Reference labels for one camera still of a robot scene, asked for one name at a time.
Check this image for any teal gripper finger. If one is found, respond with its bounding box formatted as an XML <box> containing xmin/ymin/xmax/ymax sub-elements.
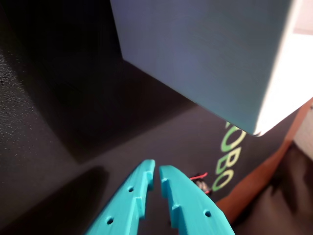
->
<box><xmin>158</xmin><ymin>165</ymin><xmax>237</xmax><ymax>235</ymax></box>
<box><xmin>85</xmin><ymin>159</ymin><xmax>156</xmax><ymax>235</ymax></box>

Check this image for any small black battery pack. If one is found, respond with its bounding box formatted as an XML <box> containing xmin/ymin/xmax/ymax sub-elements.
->
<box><xmin>190</xmin><ymin>172</ymin><xmax>212</xmax><ymax>196</ymax></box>

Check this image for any white open cardboard box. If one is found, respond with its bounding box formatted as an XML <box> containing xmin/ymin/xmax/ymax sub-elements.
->
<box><xmin>109</xmin><ymin>0</ymin><xmax>313</xmax><ymax>138</ymax></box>

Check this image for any black WOWROBO mat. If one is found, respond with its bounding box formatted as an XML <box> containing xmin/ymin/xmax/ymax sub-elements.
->
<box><xmin>0</xmin><ymin>0</ymin><xmax>303</xmax><ymax>235</ymax></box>

